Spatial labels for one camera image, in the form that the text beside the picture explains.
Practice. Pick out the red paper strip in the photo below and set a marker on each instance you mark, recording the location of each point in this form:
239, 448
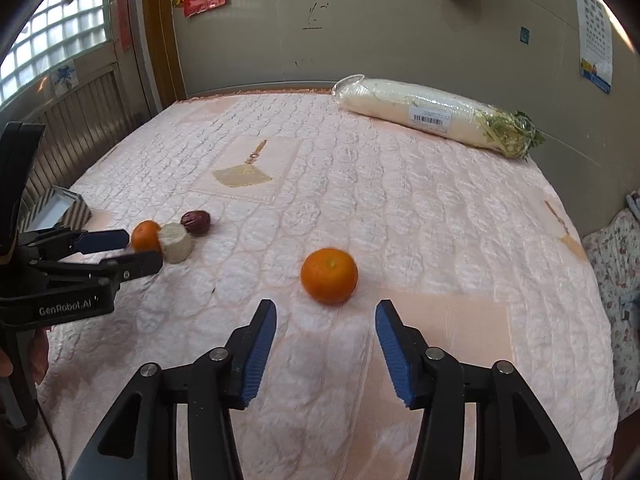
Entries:
124, 27

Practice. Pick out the wall calendar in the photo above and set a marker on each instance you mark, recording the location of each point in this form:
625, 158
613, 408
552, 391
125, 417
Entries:
595, 35

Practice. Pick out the red date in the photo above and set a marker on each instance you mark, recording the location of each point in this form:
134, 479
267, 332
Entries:
196, 221

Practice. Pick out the plastic-wrapped white radish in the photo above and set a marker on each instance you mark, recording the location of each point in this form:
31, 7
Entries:
425, 110

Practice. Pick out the blue flower picture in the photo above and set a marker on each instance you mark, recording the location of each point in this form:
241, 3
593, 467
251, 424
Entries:
64, 77

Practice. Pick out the small blue wall sticker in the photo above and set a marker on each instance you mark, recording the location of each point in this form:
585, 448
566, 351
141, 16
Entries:
524, 35

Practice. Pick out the wooden door frame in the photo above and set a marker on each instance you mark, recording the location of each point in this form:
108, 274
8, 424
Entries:
160, 35

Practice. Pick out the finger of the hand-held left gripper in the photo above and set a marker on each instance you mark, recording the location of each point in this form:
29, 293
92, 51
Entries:
100, 241
135, 264

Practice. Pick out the pink quilted bed cover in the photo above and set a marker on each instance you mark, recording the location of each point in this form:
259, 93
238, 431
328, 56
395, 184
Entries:
400, 240

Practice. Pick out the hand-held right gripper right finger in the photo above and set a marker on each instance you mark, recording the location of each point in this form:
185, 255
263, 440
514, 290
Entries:
395, 355

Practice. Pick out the large orange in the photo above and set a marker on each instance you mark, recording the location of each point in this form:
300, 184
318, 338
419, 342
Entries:
145, 236

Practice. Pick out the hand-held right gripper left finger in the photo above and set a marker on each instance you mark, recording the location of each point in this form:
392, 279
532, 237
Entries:
257, 355

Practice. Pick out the striped cardboard box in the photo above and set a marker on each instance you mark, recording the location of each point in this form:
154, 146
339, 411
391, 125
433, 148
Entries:
75, 215

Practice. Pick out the glass block window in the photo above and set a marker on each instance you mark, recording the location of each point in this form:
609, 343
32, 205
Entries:
55, 40

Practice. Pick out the person's left hand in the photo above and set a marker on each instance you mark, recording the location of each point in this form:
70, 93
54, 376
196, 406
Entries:
40, 355

